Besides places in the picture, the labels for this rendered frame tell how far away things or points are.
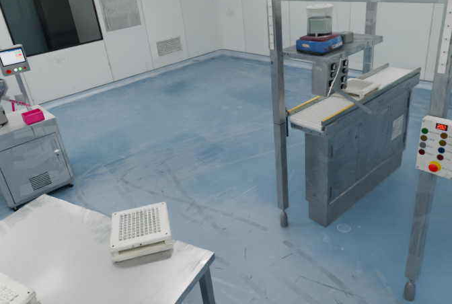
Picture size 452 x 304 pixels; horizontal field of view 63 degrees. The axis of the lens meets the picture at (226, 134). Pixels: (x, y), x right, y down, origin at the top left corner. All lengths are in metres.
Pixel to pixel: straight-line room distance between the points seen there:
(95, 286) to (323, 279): 1.53
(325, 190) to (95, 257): 1.68
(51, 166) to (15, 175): 0.31
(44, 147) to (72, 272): 2.26
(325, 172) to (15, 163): 2.65
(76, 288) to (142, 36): 6.01
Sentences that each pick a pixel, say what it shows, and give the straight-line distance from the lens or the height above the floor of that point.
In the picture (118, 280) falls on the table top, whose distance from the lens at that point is 1.56.
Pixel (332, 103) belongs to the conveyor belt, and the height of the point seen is 0.91.
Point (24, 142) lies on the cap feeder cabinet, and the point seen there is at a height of 0.63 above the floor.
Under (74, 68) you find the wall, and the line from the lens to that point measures 6.74.
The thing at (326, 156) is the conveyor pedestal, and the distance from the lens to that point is 2.61.
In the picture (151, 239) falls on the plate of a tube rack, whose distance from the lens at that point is 1.57.
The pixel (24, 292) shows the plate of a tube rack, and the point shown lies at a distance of 1.58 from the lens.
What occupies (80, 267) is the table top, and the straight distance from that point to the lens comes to 1.68.
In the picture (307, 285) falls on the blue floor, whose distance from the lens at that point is 2.58.
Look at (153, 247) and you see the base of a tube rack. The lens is 1.60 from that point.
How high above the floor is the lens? 1.92
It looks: 26 degrees down
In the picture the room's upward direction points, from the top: 7 degrees counter-clockwise
